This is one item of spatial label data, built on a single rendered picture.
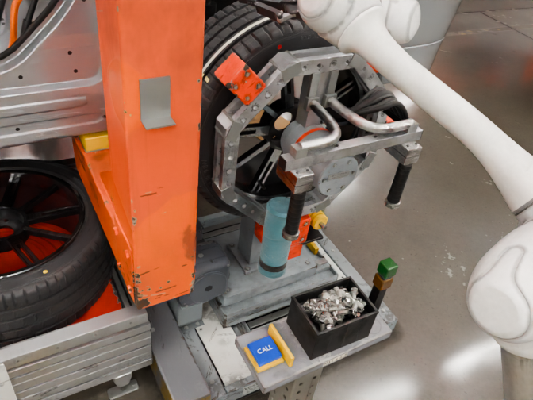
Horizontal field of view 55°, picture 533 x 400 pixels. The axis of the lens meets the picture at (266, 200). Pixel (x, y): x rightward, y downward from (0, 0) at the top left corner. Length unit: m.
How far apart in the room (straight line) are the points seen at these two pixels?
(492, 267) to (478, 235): 1.97
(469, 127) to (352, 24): 0.28
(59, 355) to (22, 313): 0.15
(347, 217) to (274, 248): 1.17
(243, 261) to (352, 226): 0.79
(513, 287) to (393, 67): 0.40
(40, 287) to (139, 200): 0.50
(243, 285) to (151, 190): 0.81
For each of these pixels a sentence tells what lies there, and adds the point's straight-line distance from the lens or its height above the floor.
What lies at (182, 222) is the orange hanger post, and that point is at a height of 0.80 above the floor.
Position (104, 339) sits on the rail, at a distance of 1.61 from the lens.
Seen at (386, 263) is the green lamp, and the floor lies 0.66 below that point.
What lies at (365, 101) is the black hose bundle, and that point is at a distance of 1.39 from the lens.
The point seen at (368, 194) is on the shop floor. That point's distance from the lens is 2.78.
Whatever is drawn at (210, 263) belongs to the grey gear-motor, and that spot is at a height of 0.40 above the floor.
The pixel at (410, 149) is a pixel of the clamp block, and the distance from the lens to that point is 1.37.
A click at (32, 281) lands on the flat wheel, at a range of 1.56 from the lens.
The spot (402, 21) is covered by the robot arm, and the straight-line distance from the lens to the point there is 1.05.
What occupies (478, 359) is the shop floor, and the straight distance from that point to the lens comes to 2.24.
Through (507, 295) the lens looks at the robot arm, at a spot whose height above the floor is 1.12.
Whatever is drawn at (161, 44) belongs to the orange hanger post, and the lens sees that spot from 0.98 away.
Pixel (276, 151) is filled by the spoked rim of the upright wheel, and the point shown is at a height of 0.78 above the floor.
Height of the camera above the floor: 1.64
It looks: 39 degrees down
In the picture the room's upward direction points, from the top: 9 degrees clockwise
